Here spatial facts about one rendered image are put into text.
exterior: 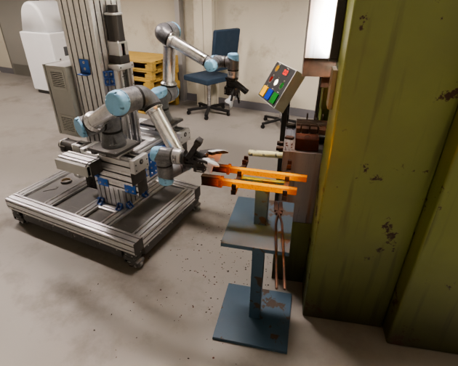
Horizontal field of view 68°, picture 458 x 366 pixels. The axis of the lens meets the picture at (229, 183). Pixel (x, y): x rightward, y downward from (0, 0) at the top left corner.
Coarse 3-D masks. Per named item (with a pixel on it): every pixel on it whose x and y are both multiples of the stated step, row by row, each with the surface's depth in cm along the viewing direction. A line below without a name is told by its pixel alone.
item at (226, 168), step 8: (216, 168) 156; (224, 168) 155; (232, 168) 153; (240, 168) 153; (248, 168) 153; (264, 176) 151; (272, 176) 150; (280, 176) 149; (296, 176) 147; (304, 176) 147
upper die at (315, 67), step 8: (304, 56) 169; (304, 64) 170; (312, 64) 169; (320, 64) 168; (328, 64) 168; (336, 64) 167; (304, 72) 171; (312, 72) 171; (320, 72) 170; (328, 72) 169
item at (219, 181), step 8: (208, 176) 144; (216, 176) 144; (208, 184) 146; (216, 184) 145; (224, 184) 144; (240, 184) 142; (248, 184) 141; (256, 184) 140; (264, 184) 140; (272, 184) 140; (280, 192) 139; (288, 192) 138; (296, 192) 137
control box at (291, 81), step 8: (280, 64) 242; (272, 72) 248; (280, 72) 238; (288, 72) 227; (296, 72) 220; (272, 80) 244; (280, 80) 234; (288, 80) 224; (296, 80) 222; (272, 88) 240; (288, 88) 224; (296, 88) 225; (264, 96) 246; (280, 96) 226; (288, 96) 226; (272, 104) 232; (280, 104) 228; (288, 104) 229
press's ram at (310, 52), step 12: (312, 0) 151; (324, 0) 151; (336, 0) 150; (312, 12) 154; (324, 12) 153; (312, 24) 156; (324, 24) 155; (312, 36) 158; (324, 36) 158; (312, 48) 161; (324, 48) 160
